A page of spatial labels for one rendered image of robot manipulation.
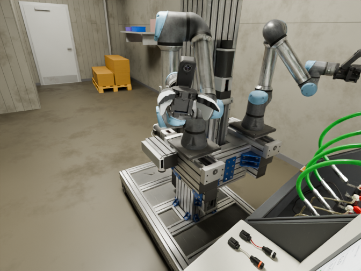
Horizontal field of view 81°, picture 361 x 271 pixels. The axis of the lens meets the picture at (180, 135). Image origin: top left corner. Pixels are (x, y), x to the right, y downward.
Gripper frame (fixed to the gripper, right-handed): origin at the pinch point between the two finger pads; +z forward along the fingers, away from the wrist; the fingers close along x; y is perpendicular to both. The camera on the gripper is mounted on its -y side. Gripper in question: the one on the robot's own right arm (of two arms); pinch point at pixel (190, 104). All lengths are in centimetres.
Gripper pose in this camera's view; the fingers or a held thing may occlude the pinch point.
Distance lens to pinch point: 50.5
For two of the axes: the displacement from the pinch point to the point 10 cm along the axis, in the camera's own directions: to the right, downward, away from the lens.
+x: -9.8, -0.9, -1.8
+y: -1.6, 8.9, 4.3
